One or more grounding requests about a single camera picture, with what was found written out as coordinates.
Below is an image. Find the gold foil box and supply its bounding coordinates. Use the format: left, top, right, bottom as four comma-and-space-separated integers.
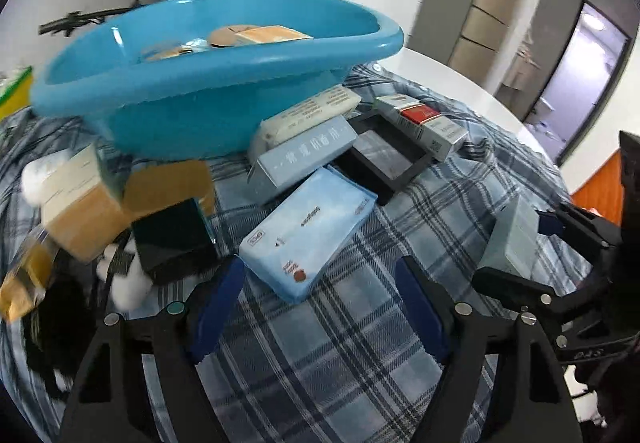
1, 229, 58, 324

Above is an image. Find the light blue tissue pack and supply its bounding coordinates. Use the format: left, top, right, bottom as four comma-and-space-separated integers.
239, 166, 378, 304

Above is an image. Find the grey-blue rectangular box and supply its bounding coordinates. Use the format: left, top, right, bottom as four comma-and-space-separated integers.
246, 116, 357, 204

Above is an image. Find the round tan wooden disc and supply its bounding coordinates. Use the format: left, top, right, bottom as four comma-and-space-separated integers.
207, 25, 256, 47

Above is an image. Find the pale blue-green text box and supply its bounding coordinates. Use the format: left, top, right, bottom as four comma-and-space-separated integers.
477, 195, 539, 279

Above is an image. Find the white paper napkin pack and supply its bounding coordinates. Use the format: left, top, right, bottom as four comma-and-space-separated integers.
247, 84, 361, 164

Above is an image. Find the blue gold cigarette carton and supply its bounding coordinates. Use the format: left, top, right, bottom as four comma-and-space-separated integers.
141, 44, 198, 62

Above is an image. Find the black velvet pouch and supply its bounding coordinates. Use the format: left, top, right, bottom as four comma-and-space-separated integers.
22, 250, 100, 402

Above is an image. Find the white rabbit figurine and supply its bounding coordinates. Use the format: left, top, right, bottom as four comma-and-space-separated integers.
111, 236, 153, 312

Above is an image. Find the blue plaid shirt cloth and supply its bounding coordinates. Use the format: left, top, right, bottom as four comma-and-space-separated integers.
1, 62, 570, 442

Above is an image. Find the red white cigarette pack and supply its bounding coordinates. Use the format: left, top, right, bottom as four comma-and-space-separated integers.
374, 94, 468, 161

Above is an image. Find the small black cube box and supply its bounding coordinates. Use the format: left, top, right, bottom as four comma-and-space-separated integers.
131, 198, 219, 286

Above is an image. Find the beige cream cube box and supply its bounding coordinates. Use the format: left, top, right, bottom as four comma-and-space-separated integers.
40, 144, 130, 262

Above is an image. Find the white cylindrical tube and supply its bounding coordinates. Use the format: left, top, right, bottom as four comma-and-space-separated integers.
21, 148, 73, 207

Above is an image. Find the yellow bin green rim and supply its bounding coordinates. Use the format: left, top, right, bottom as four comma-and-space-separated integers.
0, 66, 34, 119

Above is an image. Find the blue plastic basin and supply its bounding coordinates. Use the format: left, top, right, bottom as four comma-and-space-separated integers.
30, 0, 404, 160

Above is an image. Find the black bicycle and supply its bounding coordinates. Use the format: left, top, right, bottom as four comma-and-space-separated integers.
38, 0, 144, 38

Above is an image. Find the black square display frame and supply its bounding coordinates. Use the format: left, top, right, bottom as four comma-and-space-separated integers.
332, 111, 435, 206

